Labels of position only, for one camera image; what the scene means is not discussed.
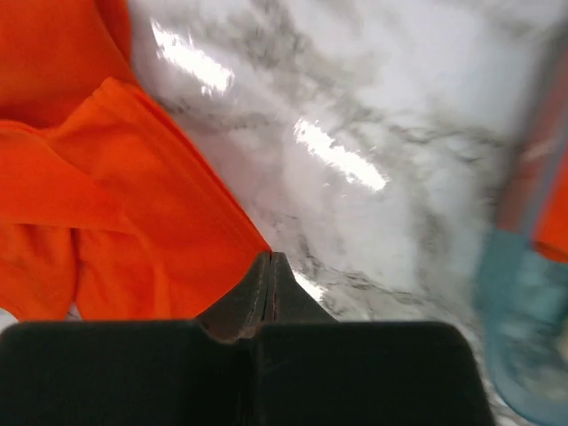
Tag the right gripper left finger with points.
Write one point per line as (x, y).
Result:
(159, 372)

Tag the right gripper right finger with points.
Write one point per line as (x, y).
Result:
(313, 370)

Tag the orange t shirt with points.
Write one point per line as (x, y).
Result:
(106, 204)
(534, 204)

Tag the blue transparent plastic bin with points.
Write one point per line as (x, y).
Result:
(521, 294)

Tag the rolled orange t shirt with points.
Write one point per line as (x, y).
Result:
(534, 204)

